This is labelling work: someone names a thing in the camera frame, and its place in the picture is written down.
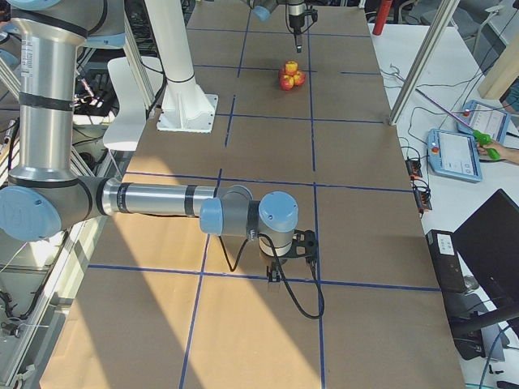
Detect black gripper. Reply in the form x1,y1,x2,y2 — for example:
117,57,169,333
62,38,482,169
265,229,319,282
287,0,318,53

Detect lone red yellow apple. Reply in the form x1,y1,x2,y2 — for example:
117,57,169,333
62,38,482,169
283,61,298,76

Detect red yellow apple middle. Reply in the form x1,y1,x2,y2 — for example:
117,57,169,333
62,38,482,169
292,71,307,87

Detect red yellow apple far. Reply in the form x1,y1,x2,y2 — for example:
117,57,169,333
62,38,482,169
278,75,294,91

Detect red cylinder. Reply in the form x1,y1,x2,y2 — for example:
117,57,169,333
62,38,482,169
372,0,392,36

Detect black orange usb hub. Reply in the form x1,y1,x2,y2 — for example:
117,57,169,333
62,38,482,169
405,158,422,180

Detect black computer box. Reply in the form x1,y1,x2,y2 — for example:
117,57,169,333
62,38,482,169
426,229,467,293

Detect near blue teach pendant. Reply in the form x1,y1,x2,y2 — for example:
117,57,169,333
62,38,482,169
427,129,483,182

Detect blue teach pendant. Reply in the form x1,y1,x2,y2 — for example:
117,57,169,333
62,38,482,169
457,100,511,143
427,129,483,182

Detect black monitor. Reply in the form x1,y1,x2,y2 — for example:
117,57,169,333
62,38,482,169
450,188,519,337

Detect far blue teach pendant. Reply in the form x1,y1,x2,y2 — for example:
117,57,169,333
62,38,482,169
457,100,511,143

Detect white chair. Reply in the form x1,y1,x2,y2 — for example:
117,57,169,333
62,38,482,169
103,58,148,152

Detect person in black shirt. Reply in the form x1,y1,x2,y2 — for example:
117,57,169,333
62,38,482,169
477,79,519,165

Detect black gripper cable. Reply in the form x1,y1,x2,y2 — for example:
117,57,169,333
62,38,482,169
218,233,326,319

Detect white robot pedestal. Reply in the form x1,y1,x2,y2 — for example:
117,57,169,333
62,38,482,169
145,0,218,134

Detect aluminium frame post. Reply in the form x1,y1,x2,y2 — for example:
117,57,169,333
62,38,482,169
388,0,460,126

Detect green handled reacher grabber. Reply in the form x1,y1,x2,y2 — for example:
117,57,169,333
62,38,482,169
414,87,502,161

